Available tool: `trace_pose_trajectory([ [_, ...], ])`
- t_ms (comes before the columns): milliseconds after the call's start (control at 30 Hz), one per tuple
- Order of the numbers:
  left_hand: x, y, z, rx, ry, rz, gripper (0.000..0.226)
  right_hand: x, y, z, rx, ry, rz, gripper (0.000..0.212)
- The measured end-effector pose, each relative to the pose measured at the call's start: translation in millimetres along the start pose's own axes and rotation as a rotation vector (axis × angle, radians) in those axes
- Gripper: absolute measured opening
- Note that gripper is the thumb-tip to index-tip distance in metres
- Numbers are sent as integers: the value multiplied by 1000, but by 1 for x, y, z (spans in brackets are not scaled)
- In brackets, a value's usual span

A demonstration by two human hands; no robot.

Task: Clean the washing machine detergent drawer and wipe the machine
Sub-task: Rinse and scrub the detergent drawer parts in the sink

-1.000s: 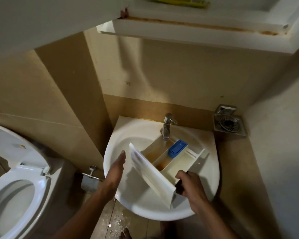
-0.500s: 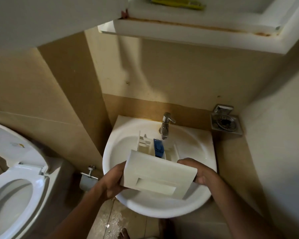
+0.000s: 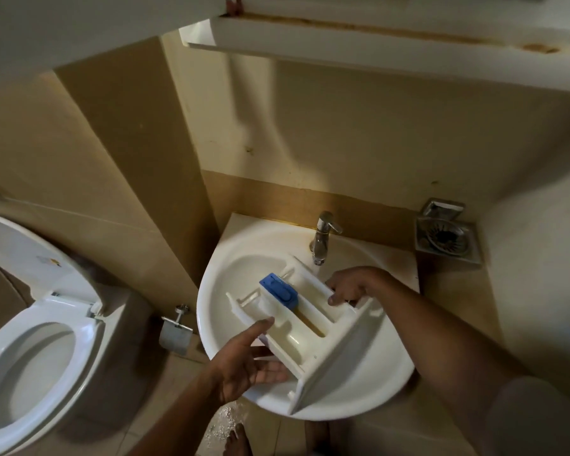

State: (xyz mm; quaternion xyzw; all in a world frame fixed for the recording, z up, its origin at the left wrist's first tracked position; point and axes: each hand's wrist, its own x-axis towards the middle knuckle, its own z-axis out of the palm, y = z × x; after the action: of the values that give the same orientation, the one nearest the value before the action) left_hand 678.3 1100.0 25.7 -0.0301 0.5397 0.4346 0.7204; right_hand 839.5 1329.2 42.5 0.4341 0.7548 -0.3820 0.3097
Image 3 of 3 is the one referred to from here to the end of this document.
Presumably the chrome faucet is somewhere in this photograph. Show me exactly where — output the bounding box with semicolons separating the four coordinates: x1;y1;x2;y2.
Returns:
310;211;344;267

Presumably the person's left hand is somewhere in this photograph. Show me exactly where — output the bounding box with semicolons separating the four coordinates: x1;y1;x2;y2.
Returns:
209;317;292;407

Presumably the square metal floor drain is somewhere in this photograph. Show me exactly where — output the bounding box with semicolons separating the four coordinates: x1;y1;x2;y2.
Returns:
415;199;484;266

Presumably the blue plastic drawer insert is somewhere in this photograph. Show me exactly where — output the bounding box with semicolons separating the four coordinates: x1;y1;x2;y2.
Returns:
259;273;299;310

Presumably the white ceramic sink basin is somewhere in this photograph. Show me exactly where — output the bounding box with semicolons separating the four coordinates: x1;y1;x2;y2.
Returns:
196;213;420;421

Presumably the person's grey shirt sleeve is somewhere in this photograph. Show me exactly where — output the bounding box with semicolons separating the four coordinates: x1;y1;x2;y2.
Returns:
484;375;570;456

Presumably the white toilet seat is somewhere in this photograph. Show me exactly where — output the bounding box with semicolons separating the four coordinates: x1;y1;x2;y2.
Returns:
0;298;103;456

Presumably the white toilet lid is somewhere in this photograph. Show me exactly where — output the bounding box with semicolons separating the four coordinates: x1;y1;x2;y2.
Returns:
0;211;101;319

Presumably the person's left forearm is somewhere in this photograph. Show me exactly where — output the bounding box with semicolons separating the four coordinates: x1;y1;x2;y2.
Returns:
127;370;229;456

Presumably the chrome toilet paper holder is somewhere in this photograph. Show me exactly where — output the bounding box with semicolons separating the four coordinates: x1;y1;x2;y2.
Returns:
159;304;194;358

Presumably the white plastic detergent drawer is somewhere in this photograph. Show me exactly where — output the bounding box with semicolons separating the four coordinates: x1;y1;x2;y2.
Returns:
225;255;386;416

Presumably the white wall cabinet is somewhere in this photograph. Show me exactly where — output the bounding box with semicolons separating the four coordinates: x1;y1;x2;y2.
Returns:
180;0;570;95

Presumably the person's right forearm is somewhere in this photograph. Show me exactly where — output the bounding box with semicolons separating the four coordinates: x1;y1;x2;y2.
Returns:
365;269;528;456

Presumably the white toilet bowl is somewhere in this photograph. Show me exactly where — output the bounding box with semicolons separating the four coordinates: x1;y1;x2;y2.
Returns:
0;282;154;456

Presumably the person's left foot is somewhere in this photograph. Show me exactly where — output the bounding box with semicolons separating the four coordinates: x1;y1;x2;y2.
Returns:
222;422;253;456

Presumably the person's right hand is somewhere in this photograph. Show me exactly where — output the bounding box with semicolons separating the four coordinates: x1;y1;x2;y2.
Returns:
325;267;386;307

